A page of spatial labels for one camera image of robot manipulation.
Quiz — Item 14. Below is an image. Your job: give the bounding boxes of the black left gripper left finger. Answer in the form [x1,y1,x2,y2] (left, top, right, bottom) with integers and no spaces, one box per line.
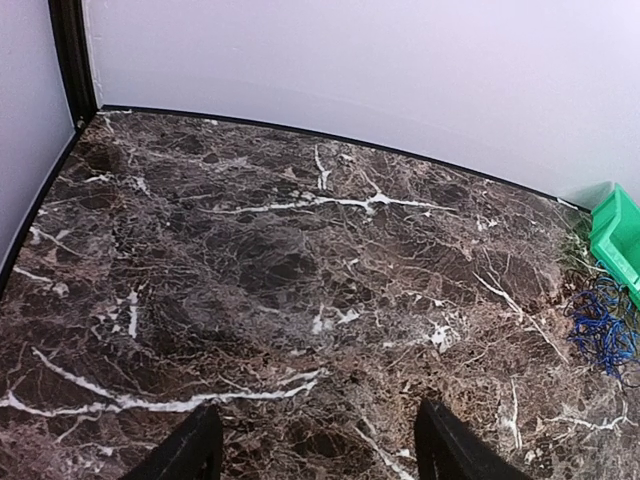
[121,405,223,480]

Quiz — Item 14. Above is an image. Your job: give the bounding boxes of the blue cable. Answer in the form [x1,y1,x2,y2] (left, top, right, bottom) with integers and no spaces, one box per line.
[563,272,640,390]

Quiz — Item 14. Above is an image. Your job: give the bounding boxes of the green plastic bin left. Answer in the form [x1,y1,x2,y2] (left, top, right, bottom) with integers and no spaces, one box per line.
[589,184,639,304]

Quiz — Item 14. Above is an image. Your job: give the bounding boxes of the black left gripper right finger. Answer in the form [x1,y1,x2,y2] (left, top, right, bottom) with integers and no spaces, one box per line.
[415,399,529,480]

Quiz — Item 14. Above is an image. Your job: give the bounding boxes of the black frame post left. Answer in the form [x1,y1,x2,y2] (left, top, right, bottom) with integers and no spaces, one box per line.
[48,0,99,131]

